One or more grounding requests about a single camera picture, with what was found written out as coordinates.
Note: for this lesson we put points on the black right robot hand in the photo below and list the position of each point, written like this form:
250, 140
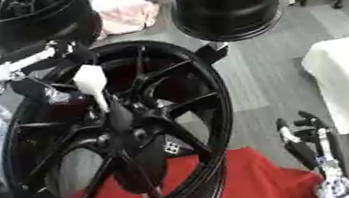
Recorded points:
304, 146

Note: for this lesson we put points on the pink cloth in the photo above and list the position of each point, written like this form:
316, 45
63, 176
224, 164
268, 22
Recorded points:
125, 11

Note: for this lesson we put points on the black spoked wheel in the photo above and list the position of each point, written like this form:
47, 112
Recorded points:
131, 135

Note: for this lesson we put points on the black wheel rim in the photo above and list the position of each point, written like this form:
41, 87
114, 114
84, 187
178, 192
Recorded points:
226, 1
35, 23

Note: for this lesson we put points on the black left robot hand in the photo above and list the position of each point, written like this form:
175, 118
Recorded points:
34, 89

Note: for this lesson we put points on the black wheel stand bracket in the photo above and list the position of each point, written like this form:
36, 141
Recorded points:
213, 52

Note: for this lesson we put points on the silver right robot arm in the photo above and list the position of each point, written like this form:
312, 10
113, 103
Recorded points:
337, 185

